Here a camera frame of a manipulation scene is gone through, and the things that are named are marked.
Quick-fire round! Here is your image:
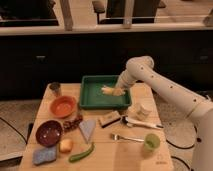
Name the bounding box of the yellow banana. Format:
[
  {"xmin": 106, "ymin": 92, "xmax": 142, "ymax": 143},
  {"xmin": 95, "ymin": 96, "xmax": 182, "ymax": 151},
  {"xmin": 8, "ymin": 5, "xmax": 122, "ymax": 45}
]
[{"xmin": 101, "ymin": 86, "xmax": 114, "ymax": 95}]

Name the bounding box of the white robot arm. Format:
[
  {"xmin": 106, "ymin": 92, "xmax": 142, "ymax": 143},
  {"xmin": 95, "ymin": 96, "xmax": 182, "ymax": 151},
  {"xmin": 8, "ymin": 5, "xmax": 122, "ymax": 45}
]
[{"xmin": 116, "ymin": 56, "xmax": 213, "ymax": 171}]

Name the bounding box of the green plastic tray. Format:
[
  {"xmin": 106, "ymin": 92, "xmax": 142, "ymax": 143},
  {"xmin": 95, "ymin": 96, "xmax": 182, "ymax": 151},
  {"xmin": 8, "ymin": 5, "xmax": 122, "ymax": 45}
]
[{"xmin": 79, "ymin": 75, "xmax": 132, "ymax": 110}]

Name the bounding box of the black-edged scrub brush block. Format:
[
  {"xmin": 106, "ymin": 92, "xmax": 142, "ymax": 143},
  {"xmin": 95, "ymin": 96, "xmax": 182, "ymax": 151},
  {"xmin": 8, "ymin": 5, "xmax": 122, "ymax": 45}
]
[{"xmin": 98, "ymin": 111, "xmax": 121, "ymax": 128}]

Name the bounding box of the silver fork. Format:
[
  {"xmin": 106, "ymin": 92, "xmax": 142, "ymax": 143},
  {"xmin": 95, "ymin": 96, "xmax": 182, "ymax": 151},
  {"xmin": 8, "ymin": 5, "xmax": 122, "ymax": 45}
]
[{"xmin": 110, "ymin": 134, "xmax": 144, "ymax": 142}]

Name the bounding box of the grey triangular cloth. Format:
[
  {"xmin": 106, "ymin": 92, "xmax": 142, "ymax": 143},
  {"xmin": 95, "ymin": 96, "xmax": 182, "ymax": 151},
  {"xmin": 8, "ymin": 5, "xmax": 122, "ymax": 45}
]
[{"xmin": 79, "ymin": 119, "xmax": 96, "ymax": 142}]

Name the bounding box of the orange bowl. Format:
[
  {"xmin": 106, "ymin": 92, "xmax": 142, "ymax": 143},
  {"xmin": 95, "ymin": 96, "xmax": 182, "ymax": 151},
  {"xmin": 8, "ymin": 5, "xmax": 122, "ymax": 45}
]
[{"xmin": 49, "ymin": 96, "xmax": 77, "ymax": 118}]

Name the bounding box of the green cup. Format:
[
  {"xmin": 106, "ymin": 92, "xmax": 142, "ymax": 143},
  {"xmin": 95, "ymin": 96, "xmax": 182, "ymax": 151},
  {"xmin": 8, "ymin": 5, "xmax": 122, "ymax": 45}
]
[{"xmin": 144, "ymin": 133, "xmax": 160, "ymax": 151}]

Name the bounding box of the brown grape bunch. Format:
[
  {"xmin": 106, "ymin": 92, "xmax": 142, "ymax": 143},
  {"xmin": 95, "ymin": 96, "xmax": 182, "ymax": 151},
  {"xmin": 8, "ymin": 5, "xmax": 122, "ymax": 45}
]
[{"xmin": 63, "ymin": 115, "xmax": 83, "ymax": 132}]

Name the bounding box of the small dark metal cup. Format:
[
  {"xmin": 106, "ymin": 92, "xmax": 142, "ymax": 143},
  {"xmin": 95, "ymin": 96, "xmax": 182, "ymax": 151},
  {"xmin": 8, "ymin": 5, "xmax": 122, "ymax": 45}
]
[{"xmin": 49, "ymin": 82, "xmax": 61, "ymax": 97}]

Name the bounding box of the small yellow apple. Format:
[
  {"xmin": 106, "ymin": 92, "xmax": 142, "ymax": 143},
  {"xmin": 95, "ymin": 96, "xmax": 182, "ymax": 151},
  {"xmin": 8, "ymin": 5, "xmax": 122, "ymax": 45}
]
[{"xmin": 59, "ymin": 139, "xmax": 73, "ymax": 153}]

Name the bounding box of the green chili pepper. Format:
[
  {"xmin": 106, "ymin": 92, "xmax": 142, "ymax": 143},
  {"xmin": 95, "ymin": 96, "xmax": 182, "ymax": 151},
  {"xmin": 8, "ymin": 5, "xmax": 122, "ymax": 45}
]
[{"xmin": 68, "ymin": 143, "xmax": 95, "ymax": 163}]

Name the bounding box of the dark maroon bowl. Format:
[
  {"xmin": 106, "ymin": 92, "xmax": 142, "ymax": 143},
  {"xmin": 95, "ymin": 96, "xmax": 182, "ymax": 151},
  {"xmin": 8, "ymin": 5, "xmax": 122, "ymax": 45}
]
[{"xmin": 35, "ymin": 120, "xmax": 62, "ymax": 147}]

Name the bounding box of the blue sponge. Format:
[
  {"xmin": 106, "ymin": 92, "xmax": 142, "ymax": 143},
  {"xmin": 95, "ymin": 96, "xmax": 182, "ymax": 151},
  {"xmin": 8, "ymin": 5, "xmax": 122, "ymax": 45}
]
[{"xmin": 32, "ymin": 146, "xmax": 57, "ymax": 165}]

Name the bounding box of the white-handled kitchen tool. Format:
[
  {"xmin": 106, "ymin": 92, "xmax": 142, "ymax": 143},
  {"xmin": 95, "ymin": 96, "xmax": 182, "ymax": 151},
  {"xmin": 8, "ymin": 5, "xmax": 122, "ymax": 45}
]
[{"xmin": 121, "ymin": 116, "xmax": 163, "ymax": 129}]

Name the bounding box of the black cable right floor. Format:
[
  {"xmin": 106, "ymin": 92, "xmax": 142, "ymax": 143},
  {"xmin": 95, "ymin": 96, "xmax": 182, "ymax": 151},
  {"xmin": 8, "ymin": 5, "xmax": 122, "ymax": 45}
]
[{"xmin": 165, "ymin": 139, "xmax": 196, "ymax": 150}]

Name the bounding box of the black cable floor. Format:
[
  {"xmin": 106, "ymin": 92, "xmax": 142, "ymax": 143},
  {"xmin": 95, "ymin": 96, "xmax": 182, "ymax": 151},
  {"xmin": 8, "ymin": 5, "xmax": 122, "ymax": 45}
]
[
  {"xmin": 165, "ymin": 139, "xmax": 196, "ymax": 150},
  {"xmin": 0, "ymin": 116, "xmax": 28, "ymax": 145}
]

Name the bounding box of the black cable left floor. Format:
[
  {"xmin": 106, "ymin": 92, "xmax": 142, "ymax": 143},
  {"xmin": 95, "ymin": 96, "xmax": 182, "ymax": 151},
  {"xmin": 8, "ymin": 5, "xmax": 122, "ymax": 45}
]
[{"xmin": 0, "ymin": 116, "xmax": 28, "ymax": 145}]

